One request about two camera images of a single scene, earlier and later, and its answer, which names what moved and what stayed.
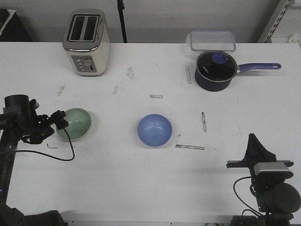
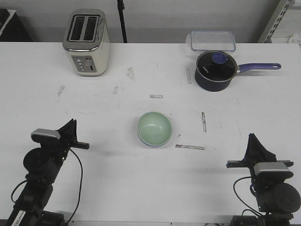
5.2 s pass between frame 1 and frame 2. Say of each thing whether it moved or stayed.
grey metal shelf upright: stayed
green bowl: moved
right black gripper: stayed
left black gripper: moved
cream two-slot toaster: stayed
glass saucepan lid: stayed
